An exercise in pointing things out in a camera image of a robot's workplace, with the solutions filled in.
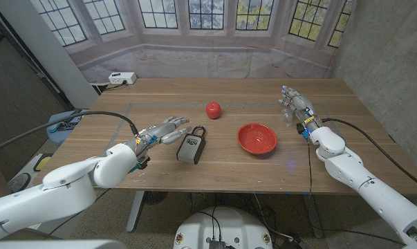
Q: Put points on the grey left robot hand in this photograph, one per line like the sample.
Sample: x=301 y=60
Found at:
x=156 y=133

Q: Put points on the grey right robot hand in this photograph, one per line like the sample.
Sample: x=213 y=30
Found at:
x=303 y=105

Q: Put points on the grey combination lock box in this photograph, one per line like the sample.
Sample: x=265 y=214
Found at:
x=191 y=148

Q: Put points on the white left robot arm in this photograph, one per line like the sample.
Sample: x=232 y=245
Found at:
x=66 y=190

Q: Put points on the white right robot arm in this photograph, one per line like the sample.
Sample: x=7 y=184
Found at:
x=353 y=169

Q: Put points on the red bowl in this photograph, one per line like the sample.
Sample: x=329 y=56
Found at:
x=256 y=138

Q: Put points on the red ball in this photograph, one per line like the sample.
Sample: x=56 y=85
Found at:
x=213 y=110

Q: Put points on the small clear plastic cup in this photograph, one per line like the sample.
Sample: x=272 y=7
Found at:
x=287 y=118

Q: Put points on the white power strip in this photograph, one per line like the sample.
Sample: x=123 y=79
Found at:
x=122 y=78

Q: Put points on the grey table leg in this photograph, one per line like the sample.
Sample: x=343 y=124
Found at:
x=313 y=214
x=135 y=211

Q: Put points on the black remote control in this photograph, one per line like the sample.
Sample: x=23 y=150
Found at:
x=73 y=119

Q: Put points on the printed window backdrop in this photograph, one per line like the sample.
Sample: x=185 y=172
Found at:
x=208 y=58

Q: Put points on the blue round stool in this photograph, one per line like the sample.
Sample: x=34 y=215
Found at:
x=61 y=136

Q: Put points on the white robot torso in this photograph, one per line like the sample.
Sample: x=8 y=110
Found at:
x=229 y=224

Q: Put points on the yellow and black floor object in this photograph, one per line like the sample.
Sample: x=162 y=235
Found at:
x=42 y=163

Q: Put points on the white slanted pillar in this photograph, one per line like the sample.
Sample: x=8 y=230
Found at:
x=49 y=52

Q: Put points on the grey sneaker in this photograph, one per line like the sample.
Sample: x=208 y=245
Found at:
x=18 y=182

